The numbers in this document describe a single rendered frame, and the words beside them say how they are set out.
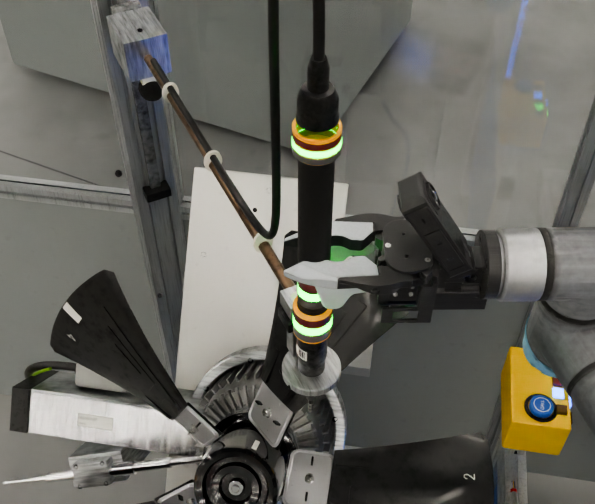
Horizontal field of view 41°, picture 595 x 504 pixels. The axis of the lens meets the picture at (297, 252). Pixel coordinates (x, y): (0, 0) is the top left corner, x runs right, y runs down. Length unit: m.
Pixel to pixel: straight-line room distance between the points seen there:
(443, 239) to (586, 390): 0.23
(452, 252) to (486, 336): 1.25
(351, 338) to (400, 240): 0.30
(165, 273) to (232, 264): 0.45
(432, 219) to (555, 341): 0.23
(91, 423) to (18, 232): 0.83
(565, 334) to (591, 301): 0.06
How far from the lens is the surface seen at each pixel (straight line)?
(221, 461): 1.14
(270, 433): 1.16
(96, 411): 1.35
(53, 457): 2.66
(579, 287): 0.83
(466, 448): 1.21
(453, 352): 2.08
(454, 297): 0.84
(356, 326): 1.07
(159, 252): 1.72
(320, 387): 0.93
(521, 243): 0.81
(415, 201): 0.73
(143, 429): 1.33
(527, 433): 1.44
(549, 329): 0.90
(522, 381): 1.46
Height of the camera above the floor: 2.24
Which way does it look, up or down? 47 degrees down
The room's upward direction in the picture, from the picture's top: straight up
